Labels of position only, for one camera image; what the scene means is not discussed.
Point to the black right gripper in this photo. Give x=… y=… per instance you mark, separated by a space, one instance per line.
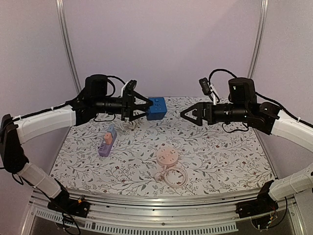
x=208 y=113

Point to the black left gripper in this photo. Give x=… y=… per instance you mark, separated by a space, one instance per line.
x=128 y=105

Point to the dark blue cube socket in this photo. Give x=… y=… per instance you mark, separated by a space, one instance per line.
x=158 y=110

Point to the light blue plug adapter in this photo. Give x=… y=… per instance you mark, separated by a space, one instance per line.
x=111 y=129

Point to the pink plug adapter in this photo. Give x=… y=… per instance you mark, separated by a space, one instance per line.
x=108 y=138

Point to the pink round power socket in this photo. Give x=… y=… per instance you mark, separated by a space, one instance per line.
x=167 y=156

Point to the purple power strip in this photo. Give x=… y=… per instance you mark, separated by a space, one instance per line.
x=104 y=149

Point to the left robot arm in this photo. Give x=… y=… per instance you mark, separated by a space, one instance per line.
x=92 y=100

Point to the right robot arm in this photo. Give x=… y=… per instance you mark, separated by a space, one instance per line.
x=269 y=117

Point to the floral table cloth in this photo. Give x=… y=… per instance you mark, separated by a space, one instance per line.
x=217 y=159

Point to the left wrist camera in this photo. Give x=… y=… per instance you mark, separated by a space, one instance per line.
x=128 y=86

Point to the aluminium front rail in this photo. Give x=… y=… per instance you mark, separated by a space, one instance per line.
x=210 y=214

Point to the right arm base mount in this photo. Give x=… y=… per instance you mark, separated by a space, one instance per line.
x=262 y=204

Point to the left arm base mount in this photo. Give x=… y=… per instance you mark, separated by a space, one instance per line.
x=63 y=203

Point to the right aluminium frame post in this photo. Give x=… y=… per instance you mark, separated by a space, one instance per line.
x=259 y=37

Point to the aluminium frame post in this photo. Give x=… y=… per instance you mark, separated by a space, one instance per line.
x=66 y=41
x=259 y=37

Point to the left aluminium frame post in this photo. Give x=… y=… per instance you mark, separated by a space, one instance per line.
x=66 y=41

